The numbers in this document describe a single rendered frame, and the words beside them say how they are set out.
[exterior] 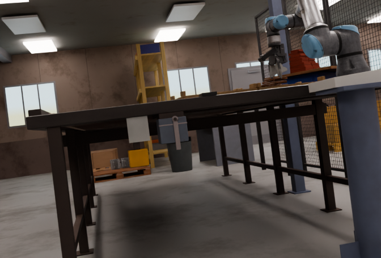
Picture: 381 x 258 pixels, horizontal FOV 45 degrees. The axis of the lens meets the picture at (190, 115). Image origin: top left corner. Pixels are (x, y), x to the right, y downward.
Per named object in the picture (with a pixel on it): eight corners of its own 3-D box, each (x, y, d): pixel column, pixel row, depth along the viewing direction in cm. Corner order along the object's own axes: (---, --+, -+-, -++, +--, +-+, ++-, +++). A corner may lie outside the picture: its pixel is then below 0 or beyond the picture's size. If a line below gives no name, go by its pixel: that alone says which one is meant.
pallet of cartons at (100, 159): (77, 173, 1013) (75, 153, 1014) (120, 167, 1029) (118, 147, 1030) (72, 180, 880) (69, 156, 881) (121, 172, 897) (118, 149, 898)
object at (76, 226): (89, 300, 222) (68, 125, 223) (64, 305, 219) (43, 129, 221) (98, 194, 615) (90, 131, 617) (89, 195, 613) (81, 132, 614)
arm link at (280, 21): (293, 11, 250) (286, 17, 261) (274, 14, 248) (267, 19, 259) (296, 25, 250) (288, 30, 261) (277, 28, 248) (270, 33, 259)
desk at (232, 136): (233, 156, 945) (228, 119, 947) (257, 160, 802) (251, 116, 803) (198, 161, 931) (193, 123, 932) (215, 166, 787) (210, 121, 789)
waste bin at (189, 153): (193, 168, 815) (189, 136, 816) (197, 169, 771) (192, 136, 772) (168, 171, 810) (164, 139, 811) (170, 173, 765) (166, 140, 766)
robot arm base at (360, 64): (377, 70, 210) (373, 48, 210) (350, 74, 205) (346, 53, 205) (355, 74, 224) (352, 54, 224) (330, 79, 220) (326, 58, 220)
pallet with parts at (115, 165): (143, 171, 869) (141, 155, 870) (153, 173, 796) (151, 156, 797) (84, 180, 833) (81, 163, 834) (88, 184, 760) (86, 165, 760)
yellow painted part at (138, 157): (149, 165, 215) (143, 115, 215) (130, 168, 213) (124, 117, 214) (147, 164, 223) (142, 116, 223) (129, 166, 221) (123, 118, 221)
